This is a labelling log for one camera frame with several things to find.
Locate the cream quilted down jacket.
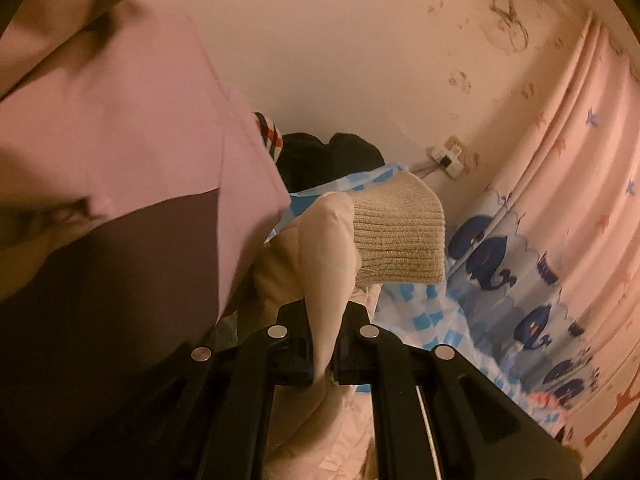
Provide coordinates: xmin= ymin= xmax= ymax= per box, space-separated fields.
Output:
xmin=238 ymin=172 xmax=445 ymax=479

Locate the black clothes pile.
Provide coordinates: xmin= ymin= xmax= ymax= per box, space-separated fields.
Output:
xmin=276 ymin=132 xmax=385 ymax=193

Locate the blue white checkered bed sheet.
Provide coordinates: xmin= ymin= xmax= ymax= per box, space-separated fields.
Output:
xmin=270 ymin=165 xmax=565 ymax=436

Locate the pink whale print curtain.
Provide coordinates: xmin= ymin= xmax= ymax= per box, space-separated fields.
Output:
xmin=447 ymin=18 xmax=639 ymax=472

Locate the pink brown garment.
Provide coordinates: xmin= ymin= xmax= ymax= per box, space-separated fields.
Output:
xmin=1 ymin=0 xmax=288 ymax=467

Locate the striped red white fabric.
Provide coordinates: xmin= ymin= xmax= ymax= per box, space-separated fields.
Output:
xmin=254 ymin=112 xmax=284 ymax=162

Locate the white wall power socket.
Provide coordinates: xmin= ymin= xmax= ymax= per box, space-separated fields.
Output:
xmin=428 ymin=136 xmax=465 ymax=180

